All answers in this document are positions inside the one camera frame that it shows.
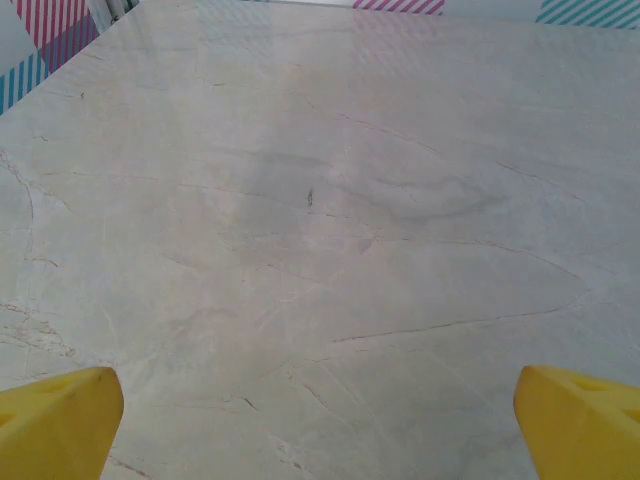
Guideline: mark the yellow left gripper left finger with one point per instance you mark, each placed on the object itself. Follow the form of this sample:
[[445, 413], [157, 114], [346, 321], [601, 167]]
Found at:
[[55, 430]]

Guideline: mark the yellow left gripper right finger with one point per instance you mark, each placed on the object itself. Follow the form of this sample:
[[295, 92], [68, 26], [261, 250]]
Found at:
[[580, 435]]

